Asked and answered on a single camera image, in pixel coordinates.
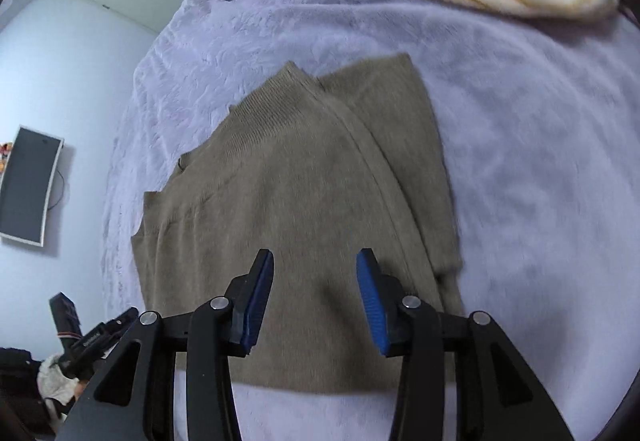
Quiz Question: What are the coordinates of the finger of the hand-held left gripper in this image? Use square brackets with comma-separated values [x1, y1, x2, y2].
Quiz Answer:
[102, 307, 140, 337]

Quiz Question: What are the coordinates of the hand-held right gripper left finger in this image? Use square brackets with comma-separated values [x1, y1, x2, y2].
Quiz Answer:
[55, 248, 275, 441]

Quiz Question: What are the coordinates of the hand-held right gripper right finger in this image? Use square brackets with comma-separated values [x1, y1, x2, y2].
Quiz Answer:
[356, 248, 576, 441]

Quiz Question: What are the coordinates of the olive brown knit sweater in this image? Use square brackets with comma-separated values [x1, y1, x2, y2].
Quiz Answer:
[131, 52, 466, 394]

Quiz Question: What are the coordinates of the white crumpled cloth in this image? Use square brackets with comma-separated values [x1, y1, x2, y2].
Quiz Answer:
[37, 353, 83, 404]

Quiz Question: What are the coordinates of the black bag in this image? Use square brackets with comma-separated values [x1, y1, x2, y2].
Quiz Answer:
[0, 346, 56, 424]

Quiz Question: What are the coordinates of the lavender plush blanket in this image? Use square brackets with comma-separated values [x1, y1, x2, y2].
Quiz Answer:
[100, 0, 640, 441]

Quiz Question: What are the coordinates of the black screen cable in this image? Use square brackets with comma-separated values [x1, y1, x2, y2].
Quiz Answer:
[47, 168, 68, 212]

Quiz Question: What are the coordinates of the wall-mounted flat screen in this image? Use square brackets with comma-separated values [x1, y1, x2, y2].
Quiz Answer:
[0, 124, 66, 248]

